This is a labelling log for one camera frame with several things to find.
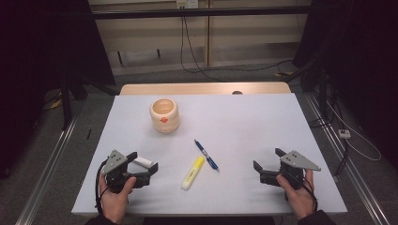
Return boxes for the cream round pen holder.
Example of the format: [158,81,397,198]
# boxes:
[149,97,181,135]

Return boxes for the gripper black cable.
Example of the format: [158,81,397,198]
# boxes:
[94,158,109,216]
[300,177,319,212]

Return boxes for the yellow highlighter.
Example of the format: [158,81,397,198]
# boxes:
[180,156,207,191]

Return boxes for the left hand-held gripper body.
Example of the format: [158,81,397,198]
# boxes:
[100,149,152,194]

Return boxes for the black horizontal bar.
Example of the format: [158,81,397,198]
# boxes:
[90,5,314,21]

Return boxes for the thin white cable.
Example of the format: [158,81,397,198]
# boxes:
[325,99,383,162]

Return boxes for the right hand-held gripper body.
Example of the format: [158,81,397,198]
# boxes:
[258,150,322,190]

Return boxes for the aluminium floor rail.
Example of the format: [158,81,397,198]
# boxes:
[14,113,80,225]
[304,93,391,225]

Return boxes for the person's left hand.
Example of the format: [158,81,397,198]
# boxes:
[99,172,138,225]

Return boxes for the person's right hand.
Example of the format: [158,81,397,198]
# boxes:
[275,169,317,221]

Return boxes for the black metal stand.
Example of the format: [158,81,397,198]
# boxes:
[58,73,89,131]

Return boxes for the small white cylinder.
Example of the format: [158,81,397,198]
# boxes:
[132,156,155,169]

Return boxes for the white wall outlet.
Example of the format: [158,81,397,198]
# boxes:
[176,0,200,9]

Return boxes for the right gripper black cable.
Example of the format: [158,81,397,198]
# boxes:
[300,177,319,212]

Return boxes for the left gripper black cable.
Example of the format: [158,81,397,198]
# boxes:
[94,158,109,216]

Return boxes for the long black floor cable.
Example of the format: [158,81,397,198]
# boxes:
[179,8,294,83]

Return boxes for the dark curtain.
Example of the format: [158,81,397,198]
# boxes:
[291,0,398,172]
[0,0,117,180]

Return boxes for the blue pen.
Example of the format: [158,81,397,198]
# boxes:
[193,139,221,173]

